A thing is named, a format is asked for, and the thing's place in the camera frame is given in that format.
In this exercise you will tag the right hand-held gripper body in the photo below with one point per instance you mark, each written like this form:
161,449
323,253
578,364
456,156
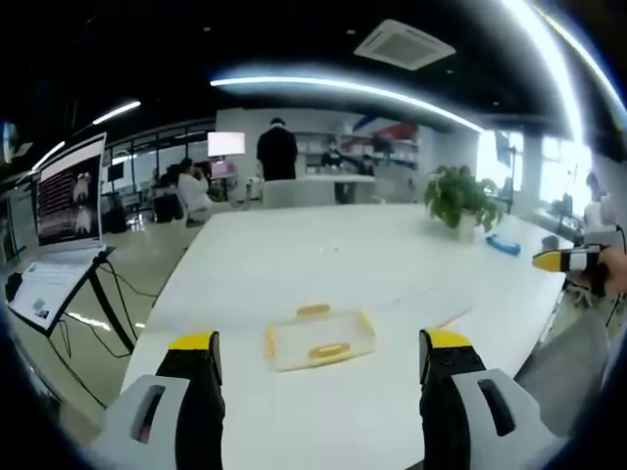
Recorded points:
600,239

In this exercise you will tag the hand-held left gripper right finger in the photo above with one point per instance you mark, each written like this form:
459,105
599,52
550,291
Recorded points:
470,416

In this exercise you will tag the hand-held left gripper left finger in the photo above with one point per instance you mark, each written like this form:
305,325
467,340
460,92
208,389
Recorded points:
166,421

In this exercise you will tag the person's right hand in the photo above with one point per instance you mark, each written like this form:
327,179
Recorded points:
616,271

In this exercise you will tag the blue oblong object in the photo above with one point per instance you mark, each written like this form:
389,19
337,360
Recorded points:
502,245

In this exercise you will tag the green potted plant white pot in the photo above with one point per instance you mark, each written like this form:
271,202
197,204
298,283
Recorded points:
463,198

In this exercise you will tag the black laptop stand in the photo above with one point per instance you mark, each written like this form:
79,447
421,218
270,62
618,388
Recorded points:
98,289

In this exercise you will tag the clear plastic box yellow clips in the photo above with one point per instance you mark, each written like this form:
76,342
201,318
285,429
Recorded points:
321,338

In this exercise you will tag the open laptop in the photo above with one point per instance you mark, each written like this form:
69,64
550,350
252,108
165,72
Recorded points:
68,196

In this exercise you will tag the ceiling air conditioner unit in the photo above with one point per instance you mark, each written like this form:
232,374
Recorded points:
404,45

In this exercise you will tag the long ceiling light strip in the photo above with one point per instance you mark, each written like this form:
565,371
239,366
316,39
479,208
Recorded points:
343,95

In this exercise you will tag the bright monitor screen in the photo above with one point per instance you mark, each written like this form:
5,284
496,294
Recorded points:
226,144

